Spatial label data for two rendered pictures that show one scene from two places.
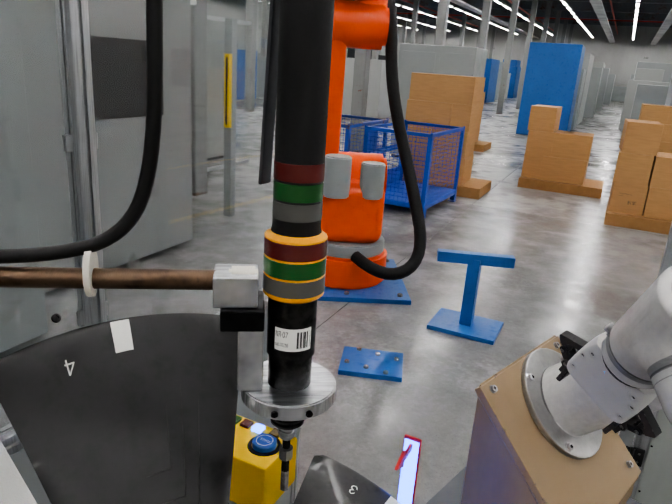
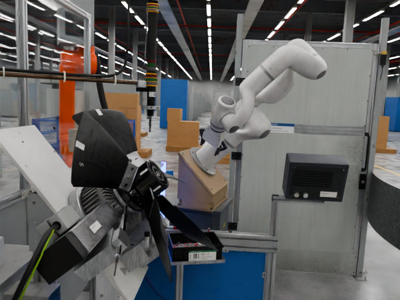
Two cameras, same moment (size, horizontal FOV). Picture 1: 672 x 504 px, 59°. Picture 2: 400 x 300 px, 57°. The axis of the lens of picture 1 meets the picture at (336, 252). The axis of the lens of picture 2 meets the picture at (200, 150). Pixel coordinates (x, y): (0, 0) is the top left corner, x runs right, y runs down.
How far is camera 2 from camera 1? 1.01 m
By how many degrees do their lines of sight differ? 24
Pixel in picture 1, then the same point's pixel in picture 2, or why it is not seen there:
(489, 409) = (183, 158)
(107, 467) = not seen: hidden behind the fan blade
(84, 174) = (25, 99)
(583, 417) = (209, 159)
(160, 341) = (108, 113)
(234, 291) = (141, 83)
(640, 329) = (216, 112)
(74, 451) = not seen: hidden behind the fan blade
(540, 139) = (174, 125)
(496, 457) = (186, 173)
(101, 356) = (96, 115)
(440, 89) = (119, 100)
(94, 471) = not seen: hidden behind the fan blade
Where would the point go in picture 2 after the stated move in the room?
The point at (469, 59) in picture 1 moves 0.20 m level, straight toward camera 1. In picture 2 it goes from (131, 86) to (131, 86)
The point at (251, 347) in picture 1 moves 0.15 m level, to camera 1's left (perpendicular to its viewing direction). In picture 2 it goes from (144, 95) to (102, 93)
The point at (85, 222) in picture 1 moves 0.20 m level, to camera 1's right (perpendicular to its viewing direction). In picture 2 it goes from (25, 118) to (68, 119)
